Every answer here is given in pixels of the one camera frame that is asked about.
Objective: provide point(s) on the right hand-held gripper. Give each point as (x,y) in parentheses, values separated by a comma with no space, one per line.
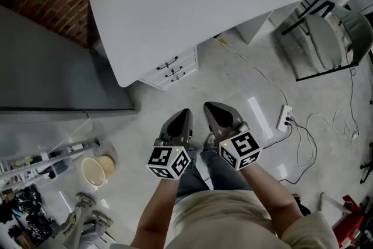
(242,148)

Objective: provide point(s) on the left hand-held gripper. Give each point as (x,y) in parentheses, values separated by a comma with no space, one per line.
(160,159)

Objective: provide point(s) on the white wooden desk drawer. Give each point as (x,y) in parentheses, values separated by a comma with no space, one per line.
(192,69)
(189,63)
(186,57)

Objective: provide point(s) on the person's right forearm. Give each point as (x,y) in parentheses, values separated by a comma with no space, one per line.
(271,198)

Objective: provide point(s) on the person's left forearm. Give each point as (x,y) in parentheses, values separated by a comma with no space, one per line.
(154,213)

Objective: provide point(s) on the white desk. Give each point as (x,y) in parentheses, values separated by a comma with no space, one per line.
(204,8)

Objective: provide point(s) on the person's blue jeans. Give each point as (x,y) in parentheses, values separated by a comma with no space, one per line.
(215,172)

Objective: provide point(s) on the white power strip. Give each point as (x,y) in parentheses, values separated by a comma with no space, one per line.
(284,118)

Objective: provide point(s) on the yellow green scrap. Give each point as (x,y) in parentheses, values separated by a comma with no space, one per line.
(222,41)

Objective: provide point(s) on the cream wicker waste bin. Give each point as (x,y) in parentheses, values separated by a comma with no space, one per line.
(94,170)

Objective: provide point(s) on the person's cream shirt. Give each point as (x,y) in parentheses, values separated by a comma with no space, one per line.
(221,221)

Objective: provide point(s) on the grey work glove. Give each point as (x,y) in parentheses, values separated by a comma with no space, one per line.
(102,220)
(75,218)

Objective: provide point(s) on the metal shelf rack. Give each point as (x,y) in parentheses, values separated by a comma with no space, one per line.
(58,154)

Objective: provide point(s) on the grey metal cabinet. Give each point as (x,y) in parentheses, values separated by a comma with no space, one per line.
(52,67)

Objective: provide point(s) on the black office chair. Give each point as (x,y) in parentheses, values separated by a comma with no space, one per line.
(367,164)

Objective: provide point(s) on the red table white legs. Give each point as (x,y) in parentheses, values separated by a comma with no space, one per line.
(349,218)

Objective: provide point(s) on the grey chair black frame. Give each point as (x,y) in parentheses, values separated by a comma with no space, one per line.
(323,40)

